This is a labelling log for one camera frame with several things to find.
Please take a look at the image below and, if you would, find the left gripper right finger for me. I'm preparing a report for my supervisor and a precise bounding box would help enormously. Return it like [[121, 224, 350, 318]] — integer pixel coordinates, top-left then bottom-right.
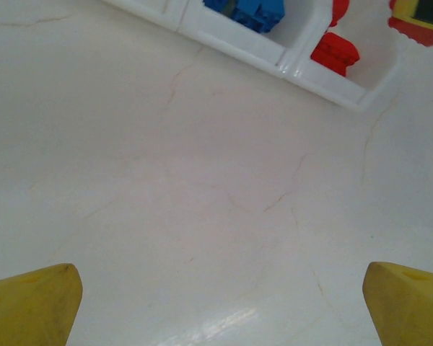
[[362, 261, 433, 346]]

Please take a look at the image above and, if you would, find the white three-compartment tray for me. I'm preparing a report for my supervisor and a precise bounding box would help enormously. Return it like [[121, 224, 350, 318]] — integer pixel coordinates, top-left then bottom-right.
[[102, 0, 401, 113]]

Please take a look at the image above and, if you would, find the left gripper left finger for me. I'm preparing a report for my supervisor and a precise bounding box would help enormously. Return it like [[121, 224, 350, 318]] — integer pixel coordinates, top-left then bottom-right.
[[0, 262, 84, 346]]

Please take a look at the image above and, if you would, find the blue square lego brick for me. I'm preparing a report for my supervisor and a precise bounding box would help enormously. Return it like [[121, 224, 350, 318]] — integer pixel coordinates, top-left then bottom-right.
[[230, 0, 287, 35], [203, 0, 235, 17]]

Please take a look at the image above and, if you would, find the red L-shaped lego brick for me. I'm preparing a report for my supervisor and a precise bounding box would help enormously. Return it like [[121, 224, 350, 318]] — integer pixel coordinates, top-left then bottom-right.
[[328, 0, 350, 28]]

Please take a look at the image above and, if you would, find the red long lego brick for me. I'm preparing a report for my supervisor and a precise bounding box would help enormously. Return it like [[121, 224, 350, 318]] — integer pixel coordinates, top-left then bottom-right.
[[310, 31, 360, 77], [388, 16, 433, 48]]

